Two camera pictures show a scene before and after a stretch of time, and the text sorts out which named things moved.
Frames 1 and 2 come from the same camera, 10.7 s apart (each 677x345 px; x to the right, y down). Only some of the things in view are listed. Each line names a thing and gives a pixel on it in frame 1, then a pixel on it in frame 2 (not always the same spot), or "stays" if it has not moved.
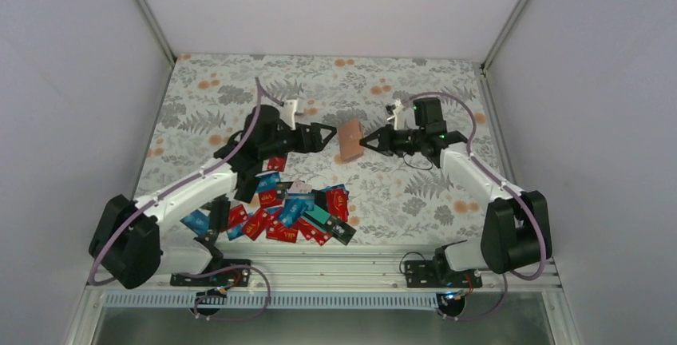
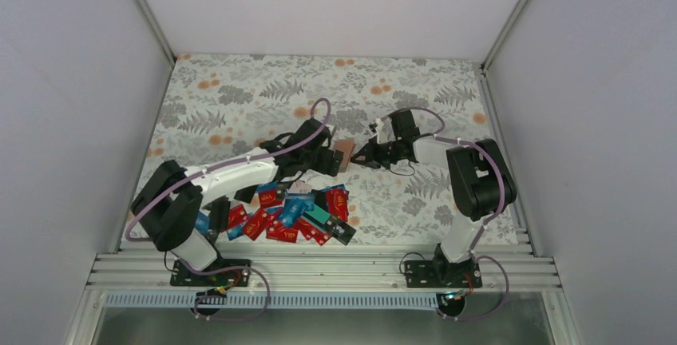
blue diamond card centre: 294,205 stays
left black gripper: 314,144 to 322,166
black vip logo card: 340,230 stays
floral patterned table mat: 393,200 stays
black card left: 246,188 stays
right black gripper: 386,143 to 369,152
